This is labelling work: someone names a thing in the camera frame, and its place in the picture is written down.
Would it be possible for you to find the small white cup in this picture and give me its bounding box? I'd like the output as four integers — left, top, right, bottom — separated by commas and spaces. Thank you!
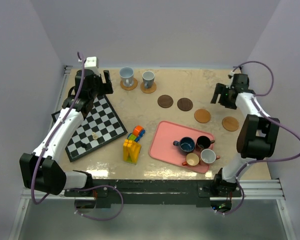
142, 71, 155, 89

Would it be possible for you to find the dark wooden coaster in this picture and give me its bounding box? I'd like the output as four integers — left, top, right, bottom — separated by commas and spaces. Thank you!
177, 97, 193, 112
157, 94, 174, 108

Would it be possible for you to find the woven rattan coaster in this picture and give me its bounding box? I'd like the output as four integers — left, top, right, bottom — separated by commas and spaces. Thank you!
222, 116, 240, 132
194, 108, 211, 124
120, 77, 138, 91
140, 82, 157, 94

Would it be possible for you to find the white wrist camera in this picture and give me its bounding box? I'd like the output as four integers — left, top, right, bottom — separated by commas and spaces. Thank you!
228, 66, 242, 79
78, 56, 100, 76

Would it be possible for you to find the black white chessboard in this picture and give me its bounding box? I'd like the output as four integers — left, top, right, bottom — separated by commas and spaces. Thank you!
65, 95, 128, 162

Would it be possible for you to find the white chess piece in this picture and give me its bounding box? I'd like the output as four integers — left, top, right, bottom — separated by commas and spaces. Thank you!
91, 132, 98, 140

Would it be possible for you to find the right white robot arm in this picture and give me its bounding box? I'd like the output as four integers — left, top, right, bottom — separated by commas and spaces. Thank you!
210, 72, 279, 197

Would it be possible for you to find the orange cup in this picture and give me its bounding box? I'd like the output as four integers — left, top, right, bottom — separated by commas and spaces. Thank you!
182, 153, 200, 167

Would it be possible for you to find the dark blue cup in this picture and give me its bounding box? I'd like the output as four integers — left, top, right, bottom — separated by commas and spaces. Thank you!
172, 137, 196, 154

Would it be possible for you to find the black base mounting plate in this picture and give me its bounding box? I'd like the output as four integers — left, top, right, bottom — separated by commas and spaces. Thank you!
64, 179, 242, 209

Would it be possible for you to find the white cup brown handle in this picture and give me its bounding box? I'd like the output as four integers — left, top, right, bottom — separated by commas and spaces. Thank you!
199, 149, 221, 165

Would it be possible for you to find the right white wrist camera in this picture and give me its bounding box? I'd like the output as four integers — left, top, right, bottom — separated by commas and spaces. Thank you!
228, 66, 242, 79

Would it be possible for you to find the colourful toy car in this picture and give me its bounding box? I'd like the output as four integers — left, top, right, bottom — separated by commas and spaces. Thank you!
127, 125, 146, 143

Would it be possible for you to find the pink tray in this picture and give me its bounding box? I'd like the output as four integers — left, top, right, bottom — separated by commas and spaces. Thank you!
148, 120, 215, 174

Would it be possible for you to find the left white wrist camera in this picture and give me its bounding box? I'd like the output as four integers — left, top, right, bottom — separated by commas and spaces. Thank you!
78, 56, 100, 76

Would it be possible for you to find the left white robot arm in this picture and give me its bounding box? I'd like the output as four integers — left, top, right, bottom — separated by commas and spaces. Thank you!
19, 69, 114, 196

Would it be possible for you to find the black chess piece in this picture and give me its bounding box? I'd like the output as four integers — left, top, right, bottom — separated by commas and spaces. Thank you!
80, 142, 87, 148

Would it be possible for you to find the black cup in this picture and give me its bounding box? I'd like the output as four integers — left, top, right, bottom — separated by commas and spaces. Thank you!
195, 135, 215, 151

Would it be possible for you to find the large light blue cup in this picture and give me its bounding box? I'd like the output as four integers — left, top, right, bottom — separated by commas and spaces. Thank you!
119, 66, 134, 87

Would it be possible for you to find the yellow toy block house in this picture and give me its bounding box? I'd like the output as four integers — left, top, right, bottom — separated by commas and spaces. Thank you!
123, 139, 142, 165

